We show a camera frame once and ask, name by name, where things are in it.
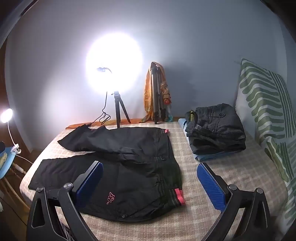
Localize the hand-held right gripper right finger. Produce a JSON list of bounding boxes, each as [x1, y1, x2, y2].
[[196, 162, 274, 241]]

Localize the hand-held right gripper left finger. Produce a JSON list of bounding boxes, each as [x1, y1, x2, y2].
[[26, 161, 104, 241]]

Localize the black pants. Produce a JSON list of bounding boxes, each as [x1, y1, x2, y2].
[[28, 125, 186, 222]]

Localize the folded dark grey pants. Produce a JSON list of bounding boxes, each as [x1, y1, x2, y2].
[[185, 103, 247, 155]]

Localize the checked beige blanket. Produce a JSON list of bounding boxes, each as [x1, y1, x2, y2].
[[20, 122, 289, 241]]

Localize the black garment with yellow trim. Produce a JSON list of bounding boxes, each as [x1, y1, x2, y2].
[[184, 111, 197, 130]]

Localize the green leaf print pillow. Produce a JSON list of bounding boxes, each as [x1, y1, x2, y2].
[[265, 139, 296, 232]]

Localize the small black tripod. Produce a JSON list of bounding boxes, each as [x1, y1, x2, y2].
[[111, 91, 131, 128]]

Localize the blue chair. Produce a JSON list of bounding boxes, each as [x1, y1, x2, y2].
[[0, 141, 29, 209]]

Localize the orange patterned scarf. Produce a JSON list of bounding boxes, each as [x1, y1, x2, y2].
[[140, 62, 173, 123]]

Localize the green striped white pillow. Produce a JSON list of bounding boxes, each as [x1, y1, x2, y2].
[[238, 58, 295, 149]]

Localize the white clip lamp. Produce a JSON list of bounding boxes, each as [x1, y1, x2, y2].
[[0, 108, 22, 154]]

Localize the folded tall tripod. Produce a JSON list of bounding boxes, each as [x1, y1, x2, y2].
[[150, 62, 167, 124]]

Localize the white lamp cable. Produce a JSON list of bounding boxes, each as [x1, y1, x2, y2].
[[16, 152, 35, 165]]

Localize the round ring light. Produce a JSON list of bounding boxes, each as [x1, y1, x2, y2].
[[85, 34, 143, 92]]

